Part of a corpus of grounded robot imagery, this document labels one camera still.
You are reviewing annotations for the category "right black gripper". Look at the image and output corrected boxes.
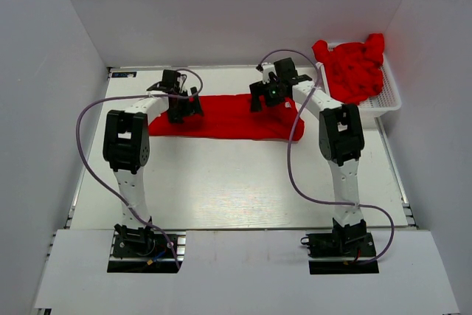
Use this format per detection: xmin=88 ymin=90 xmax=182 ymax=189
xmin=250 ymin=76 xmax=286 ymax=112

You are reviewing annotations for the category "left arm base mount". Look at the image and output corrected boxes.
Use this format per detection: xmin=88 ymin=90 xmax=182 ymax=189
xmin=107 ymin=224 xmax=186 ymax=274

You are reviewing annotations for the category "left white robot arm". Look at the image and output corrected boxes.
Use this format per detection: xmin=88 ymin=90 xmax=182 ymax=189
xmin=103 ymin=69 xmax=204 ymax=256

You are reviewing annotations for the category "red t shirt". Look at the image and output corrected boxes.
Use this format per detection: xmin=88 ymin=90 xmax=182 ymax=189
xmin=149 ymin=94 xmax=298 ymax=141

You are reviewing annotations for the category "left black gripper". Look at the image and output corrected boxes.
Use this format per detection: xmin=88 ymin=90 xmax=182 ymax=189
xmin=167 ymin=86 xmax=204 ymax=123

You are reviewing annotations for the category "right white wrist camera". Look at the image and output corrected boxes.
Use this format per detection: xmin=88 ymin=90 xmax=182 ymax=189
xmin=257 ymin=63 xmax=277 ymax=84

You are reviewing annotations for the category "red shirt pile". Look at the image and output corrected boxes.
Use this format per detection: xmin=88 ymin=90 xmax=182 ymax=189
xmin=312 ymin=33 xmax=385 ymax=105

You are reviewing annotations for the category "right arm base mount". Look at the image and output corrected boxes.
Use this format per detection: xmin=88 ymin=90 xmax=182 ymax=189
xmin=300 ymin=228 xmax=379 ymax=275

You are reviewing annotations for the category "white plastic basket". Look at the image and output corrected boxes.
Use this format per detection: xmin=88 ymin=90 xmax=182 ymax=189
xmin=321 ymin=43 xmax=401 ymax=117

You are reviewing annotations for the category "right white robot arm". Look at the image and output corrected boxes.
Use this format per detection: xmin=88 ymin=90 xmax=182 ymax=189
xmin=249 ymin=58 xmax=367 ymax=258

